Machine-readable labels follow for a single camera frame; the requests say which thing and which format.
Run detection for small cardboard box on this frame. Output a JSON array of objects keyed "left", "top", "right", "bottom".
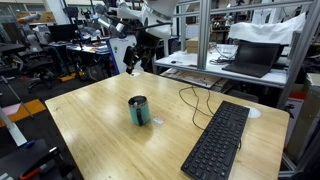
[{"left": 185, "top": 37, "right": 213, "bottom": 54}]

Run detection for white cloth cover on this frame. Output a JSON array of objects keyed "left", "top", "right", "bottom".
[{"left": 228, "top": 12, "right": 307, "bottom": 46}]

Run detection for black computer keyboard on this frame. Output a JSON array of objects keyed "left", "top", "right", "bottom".
[{"left": 180, "top": 100, "right": 251, "bottom": 180}]

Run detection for black computer monitor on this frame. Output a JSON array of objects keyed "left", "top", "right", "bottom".
[{"left": 48, "top": 23, "right": 80, "bottom": 43}]

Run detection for black laptop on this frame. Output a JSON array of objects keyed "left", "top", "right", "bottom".
[{"left": 221, "top": 39, "right": 282, "bottom": 79}]

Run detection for white cabinet blue edge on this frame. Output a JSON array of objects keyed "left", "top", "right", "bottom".
[{"left": 107, "top": 35, "right": 145, "bottom": 75}]

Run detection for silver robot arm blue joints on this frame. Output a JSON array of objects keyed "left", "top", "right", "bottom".
[{"left": 92, "top": 3, "right": 128, "bottom": 37}]

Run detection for black keyboard cable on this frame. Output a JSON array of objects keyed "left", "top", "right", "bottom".
[{"left": 178, "top": 85, "right": 216, "bottom": 132}]

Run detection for teal mug with black handle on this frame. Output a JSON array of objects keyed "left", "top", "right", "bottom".
[{"left": 127, "top": 95, "right": 152, "bottom": 127}]

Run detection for small pink white packet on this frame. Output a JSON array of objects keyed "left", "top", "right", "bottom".
[{"left": 152, "top": 116, "right": 165, "bottom": 125}]

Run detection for orange handled tool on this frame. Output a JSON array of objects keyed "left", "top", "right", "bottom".
[{"left": 19, "top": 162, "right": 52, "bottom": 180}]

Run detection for white round table grommet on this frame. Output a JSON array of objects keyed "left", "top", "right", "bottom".
[{"left": 244, "top": 105, "right": 262, "bottom": 120}]

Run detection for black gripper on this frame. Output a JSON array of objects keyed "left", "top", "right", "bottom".
[{"left": 122, "top": 45, "right": 141, "bottom": 75}]

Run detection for black office chair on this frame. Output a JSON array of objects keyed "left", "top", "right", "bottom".
[{"left": 19, "top": 49, "right": 57, "bottom": 92}]

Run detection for grey robot arm orange joint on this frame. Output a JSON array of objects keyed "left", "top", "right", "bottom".
[{"left": 16, "top": 11, "right": 44, "bottom": 46}]

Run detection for white shelf board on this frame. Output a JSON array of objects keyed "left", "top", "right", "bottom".
[{"left": 153, "top": 49, "right": 288, "bottom": 90}]

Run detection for aluminium profile frame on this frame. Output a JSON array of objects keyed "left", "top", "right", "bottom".
[{"left": 173, "top": 0, "right": 320, "bottom": 178}]

